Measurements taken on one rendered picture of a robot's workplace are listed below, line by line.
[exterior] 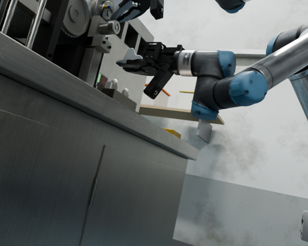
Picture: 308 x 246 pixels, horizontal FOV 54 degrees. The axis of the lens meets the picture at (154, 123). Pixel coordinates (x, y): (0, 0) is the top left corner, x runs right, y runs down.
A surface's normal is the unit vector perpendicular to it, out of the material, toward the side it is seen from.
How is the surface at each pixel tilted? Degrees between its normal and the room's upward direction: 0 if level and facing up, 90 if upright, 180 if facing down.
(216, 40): 90
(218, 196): 90
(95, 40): 90
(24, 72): 90
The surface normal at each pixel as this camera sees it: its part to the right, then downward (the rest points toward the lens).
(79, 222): 0.88, 0.11
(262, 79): 0.44, -0.06
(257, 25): -0.40, -0.25
